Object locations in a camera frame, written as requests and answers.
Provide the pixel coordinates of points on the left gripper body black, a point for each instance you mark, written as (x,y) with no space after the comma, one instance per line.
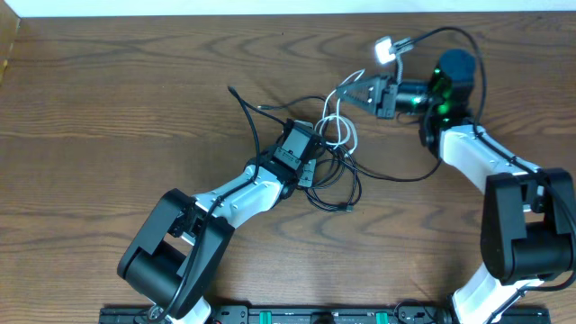
(309,172)

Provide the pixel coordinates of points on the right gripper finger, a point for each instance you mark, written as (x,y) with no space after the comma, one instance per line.
(367,103)
(373,85)

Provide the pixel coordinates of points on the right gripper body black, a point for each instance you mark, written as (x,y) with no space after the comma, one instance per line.
(387,97)

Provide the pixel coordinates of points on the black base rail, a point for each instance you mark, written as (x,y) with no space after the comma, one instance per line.
(240,314)

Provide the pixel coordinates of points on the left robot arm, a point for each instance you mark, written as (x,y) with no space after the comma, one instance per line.
(177,250)

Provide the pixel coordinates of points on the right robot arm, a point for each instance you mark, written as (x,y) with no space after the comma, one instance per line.
(528,214)

